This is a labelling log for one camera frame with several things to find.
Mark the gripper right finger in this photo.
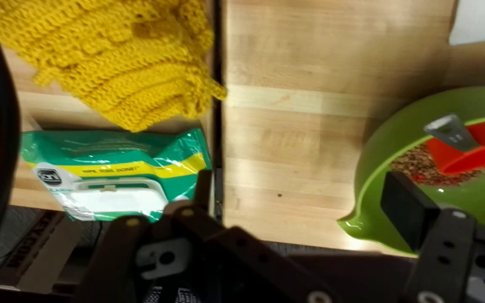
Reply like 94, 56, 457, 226
381, 170, 485, 303

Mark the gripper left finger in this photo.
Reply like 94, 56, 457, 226
74, 168, 341, 303

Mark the green bowl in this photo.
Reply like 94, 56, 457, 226
337, 86, 485, 257

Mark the heap of brown dry grains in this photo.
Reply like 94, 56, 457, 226
390, 143, 485, 186

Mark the green wet wipes packet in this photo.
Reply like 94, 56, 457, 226
20, 128, 213, 222

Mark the cardboard box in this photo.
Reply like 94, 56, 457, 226
0, 210, 83, 294

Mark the yellow knitted cloth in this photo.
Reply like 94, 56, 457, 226
0, 0, 228, 133

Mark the orange pot with grey handle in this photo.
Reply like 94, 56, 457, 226
423, 114, 485, 176

